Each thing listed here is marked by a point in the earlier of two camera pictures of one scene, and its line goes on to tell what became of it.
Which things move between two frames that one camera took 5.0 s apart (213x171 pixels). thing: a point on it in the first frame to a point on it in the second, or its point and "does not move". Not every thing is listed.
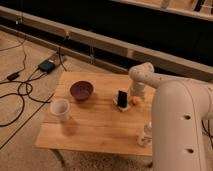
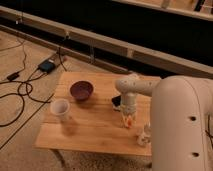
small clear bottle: x=145 y=138 does not move
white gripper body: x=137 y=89 to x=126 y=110
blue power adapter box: x=46 y=66 does not move
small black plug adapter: x=13 y=76 does not move
